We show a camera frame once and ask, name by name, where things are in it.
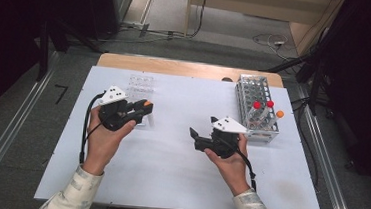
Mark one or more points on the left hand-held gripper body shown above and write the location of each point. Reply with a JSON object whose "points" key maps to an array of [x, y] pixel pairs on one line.
{"points": [[114, 112]]}

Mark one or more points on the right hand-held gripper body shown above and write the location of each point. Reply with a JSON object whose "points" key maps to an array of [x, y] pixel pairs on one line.
{"points": [[224, 139]]}

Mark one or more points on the orange cap test tube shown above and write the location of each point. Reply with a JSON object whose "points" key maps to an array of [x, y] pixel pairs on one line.
{"points": [[147, 103], [279, 114]]}

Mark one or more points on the clear acrylic tube rack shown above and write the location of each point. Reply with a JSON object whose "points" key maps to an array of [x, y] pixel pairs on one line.
{"points": [[139, 87]]}

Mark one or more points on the metal test tube rack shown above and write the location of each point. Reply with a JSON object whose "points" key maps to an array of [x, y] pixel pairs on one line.
{"points": [[253, 89]]}

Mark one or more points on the person's right hand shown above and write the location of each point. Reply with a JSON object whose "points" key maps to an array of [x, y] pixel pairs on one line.
{"points": [[228, 168]]}

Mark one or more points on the person's left hand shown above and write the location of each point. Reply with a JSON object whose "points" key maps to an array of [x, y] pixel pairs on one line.
{"points": [[103, 144]]}

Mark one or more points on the white table board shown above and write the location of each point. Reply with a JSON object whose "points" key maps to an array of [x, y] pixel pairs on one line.
{"points": [[175, 170]]}

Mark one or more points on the small dark round object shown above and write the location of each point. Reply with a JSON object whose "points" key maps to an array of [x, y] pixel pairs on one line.
{"points": [[227, 79]]}

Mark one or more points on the wooden table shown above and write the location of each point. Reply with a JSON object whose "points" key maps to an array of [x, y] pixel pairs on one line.
{"points": [[176, 67]]}

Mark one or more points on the black metal stand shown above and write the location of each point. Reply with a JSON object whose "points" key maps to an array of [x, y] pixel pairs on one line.
{"points": [[44, 50], [314, 88]]}

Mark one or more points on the dark cabinet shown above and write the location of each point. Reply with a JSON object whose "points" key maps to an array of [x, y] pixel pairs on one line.
{"points": [[107, 4]]}

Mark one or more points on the beige wooden furniture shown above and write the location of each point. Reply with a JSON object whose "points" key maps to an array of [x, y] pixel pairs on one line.
{"points": [[248, 2]]}

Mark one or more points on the black curtain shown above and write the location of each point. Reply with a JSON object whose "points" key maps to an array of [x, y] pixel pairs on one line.
{"points": [[369, 82]]}

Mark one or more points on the aluminium floor rail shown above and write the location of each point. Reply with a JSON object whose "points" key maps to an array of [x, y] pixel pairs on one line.
{"points": [[322, 162], [11, 121]]}

